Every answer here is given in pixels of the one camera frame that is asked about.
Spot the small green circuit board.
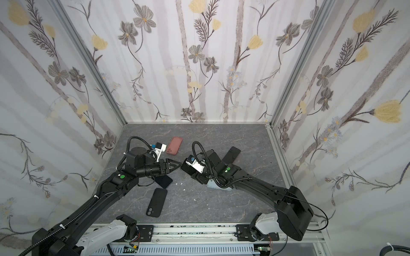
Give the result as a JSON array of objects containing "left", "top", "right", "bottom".
[{"left": 122, "top": 245, "right": 139, "bottom": 254}]

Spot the black phone case front left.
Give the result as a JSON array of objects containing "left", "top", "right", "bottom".
[{"left": 146, "top": 188, "right": 168, "bottom": 218}]

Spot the black cable bottom right corner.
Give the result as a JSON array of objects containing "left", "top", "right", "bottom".
[{"left": 379, "top": 243, "right": 410, "bottom": 256}]

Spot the aluminium mounting rail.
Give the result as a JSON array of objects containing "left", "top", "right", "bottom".
[{"left": 59, "top": 221, "right": 326, "bottom": 247}]

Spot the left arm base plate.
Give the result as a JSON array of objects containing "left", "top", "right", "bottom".
[{"left": 117, "top": 225, "right": 154, "bottom": 243}]

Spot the black phone tilted left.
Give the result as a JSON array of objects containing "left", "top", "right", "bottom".
[{"left": 154, "top": 175, "right": 173, "bottom": 189}]

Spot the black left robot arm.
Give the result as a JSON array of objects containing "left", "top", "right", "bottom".
[{"left": 20, "top": 150, "right": 182, "bottom": 256}]

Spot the white slotted cable duct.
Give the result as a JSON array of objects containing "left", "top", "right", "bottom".
[{"left": 93, "top": 244, "right": 260, "bottom": 256}]

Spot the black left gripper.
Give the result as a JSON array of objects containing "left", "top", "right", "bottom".
[{"left": 135, "top": 159, "right": 182, "bottom": 179}]

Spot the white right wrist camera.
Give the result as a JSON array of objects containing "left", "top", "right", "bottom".
[{"left": 186, "top": 156, "right": 206, "bottom": 173}]

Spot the black phone right back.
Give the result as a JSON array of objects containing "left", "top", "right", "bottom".
[{"left": 222, "top": 146, "right": 241, "bottom": 164}]

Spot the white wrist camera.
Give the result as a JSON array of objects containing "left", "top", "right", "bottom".
[
  {"left": 152, "top": 143, "right": 167, "bottom": 162},
  {"left": 186, "top": 156, "right": 206, "bottom": 173}
]

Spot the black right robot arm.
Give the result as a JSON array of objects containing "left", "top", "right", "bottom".
[{"left": 181, "top": 147, "right": 314, "bottom": 241}]

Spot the light blue phone case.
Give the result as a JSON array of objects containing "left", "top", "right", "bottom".
[{"left": 206, "top": 179, "right": 234, "bottom": 192}]

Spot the pink phone case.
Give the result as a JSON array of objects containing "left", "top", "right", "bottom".
[{"left": 165, "top": 137, "right": 183, "bottom": 155}]

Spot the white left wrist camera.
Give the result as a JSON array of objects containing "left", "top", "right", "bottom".
[{"left": 152, "top": 143, "right": 167, "bottom": 162}]

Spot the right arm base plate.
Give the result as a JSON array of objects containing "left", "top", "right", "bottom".
[{"left": 235, "top": 224, "right": 280, "bottom": 242}]

